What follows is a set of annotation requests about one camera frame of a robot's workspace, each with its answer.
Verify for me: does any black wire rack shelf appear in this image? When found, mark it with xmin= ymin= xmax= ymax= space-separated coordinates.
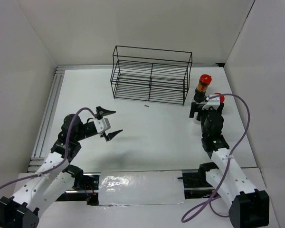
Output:
xmin=110 ymin=45 xmax=193 ymax=105

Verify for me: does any red lid sauce jar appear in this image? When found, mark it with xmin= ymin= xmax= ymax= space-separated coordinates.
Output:
xmin=196 ymin=74 xmax=212 ymax=93
xmin=215 ymin=93 xmax=225 ymax=103

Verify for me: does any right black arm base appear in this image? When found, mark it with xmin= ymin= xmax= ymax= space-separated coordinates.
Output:
xmin=177 ymin=162 xmax=218 ymax=199

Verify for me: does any reflective foil sheet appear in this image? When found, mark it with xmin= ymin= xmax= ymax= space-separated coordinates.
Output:
xmin=98 ymin=171 xmax=185 ymax=206

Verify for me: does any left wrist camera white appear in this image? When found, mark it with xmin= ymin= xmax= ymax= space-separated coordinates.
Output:
xmin=93 ymin=118 xmax=111 ymax=134

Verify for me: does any purple cable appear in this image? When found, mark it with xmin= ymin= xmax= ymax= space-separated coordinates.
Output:
xmin=181 ymin=93 xmax=251 ymax=223
xmin=0 ymin=107 xmax=97 ymax=198

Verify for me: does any black cap spice bottle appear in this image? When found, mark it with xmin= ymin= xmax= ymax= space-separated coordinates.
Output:
xmin=193 ymin=88 xmax=206 ymax=103

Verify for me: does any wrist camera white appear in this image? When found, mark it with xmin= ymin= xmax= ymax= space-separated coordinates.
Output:
xmin=93 ymin=118 xmax=111 ymax=134
xmin=202 ymin=94 xmax=221 ymax=110

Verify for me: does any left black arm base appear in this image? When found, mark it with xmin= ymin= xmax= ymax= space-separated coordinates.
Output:
xmin=56 ymin=165 xmax=100 ymax=206

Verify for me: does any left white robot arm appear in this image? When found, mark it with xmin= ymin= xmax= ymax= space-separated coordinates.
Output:
xmin=0 ymin=106 xmax=120 ymax=228

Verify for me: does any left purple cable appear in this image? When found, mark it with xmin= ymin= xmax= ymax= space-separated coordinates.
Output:
xmin=0 ymin=107 xmax=97 ymax=198

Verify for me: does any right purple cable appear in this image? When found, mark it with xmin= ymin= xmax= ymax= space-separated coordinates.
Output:
xmin=181 ymin=93 xmax=251 ymax=223

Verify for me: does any aluminium extrusion frame rail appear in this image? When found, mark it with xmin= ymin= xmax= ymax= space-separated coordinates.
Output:
xmin=26 ymin=64 xmax=225 ymax=173

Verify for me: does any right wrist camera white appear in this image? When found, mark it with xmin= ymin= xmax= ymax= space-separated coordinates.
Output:
xmin=202 ymin=94 xmax=221 ymax=110

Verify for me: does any silver lid blue label jar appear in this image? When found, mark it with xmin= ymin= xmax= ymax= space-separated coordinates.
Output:
xmin=193 ymin=113 xmax=200 ymax=125

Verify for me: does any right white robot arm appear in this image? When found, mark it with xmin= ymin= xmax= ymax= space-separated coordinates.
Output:
xmin=190 ymin=102 xmax=270 ymax=228

